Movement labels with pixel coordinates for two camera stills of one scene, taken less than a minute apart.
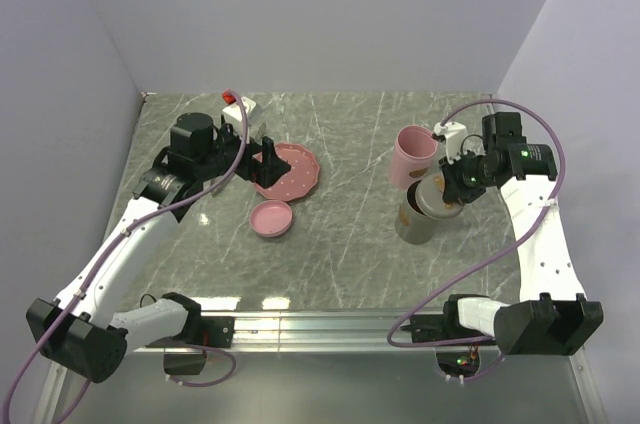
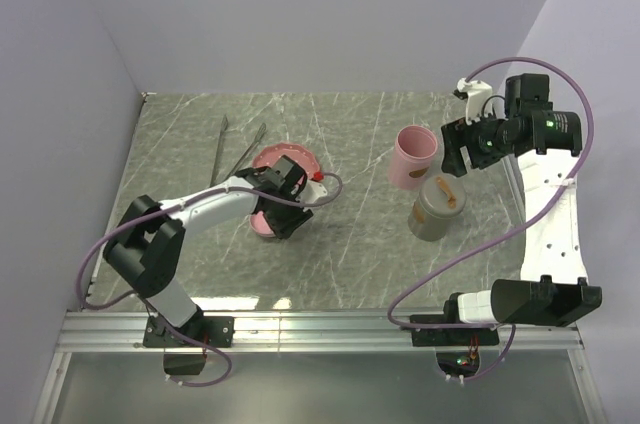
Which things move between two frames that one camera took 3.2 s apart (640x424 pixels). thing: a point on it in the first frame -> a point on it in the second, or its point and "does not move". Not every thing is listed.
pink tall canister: [413, 154] does not move
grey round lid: [430, 200] does not move
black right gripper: [454, 190] -> [459, 134]
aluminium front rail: [372, 332] does not move
